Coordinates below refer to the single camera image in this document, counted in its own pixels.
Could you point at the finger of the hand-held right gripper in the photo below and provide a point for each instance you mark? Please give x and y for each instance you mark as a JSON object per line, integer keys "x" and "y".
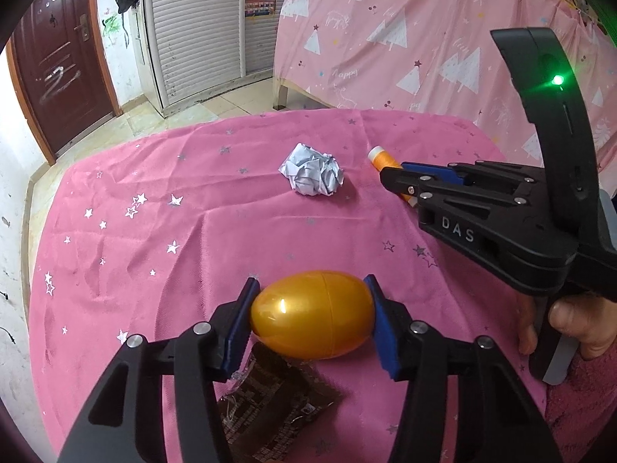
{"x": 434, "y": 172}
{"x": 400, "y": 181}

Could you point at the person's right hand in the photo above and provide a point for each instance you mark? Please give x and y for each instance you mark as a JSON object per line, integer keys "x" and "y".
{"x": 588, "y": 323}

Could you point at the gold plastic egg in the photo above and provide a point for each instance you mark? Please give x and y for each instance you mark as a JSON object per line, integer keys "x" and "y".
{"x": 308, "y": 313}

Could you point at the brown door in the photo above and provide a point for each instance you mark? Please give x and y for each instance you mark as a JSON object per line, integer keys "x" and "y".
{"x": 62, "y": 82}

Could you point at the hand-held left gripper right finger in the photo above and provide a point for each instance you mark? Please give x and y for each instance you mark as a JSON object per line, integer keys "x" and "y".
{"x": 385, "y": 333}

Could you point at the pink star-print tablecloth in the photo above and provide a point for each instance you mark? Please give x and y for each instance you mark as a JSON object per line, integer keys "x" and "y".
{"x": 168, "y": 251}

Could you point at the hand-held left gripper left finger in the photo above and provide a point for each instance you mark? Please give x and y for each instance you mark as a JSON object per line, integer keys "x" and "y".
{"x": 241, "y": 328}

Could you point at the person's right forearm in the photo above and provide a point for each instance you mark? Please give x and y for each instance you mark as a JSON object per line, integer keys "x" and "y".
{"x": 588, "y": 410}

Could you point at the orange thread spool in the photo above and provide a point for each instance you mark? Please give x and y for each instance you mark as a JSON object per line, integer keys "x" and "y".
{"x": 383, "y": 158}

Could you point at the dark brown wrapper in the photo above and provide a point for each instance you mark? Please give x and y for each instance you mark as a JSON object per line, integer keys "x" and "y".
{"x": 274, "y": 415}

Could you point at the pink tree-print curtain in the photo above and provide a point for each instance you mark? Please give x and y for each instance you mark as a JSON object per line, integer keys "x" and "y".
{"x": 434, "y": 33}

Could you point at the white louvered cabinet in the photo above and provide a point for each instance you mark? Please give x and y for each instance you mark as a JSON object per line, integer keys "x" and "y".
{"x": 193, "y": 33}

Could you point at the crumpled white paper ball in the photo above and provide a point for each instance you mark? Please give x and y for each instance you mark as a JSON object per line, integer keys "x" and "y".
{"x": 311, "y": 171}

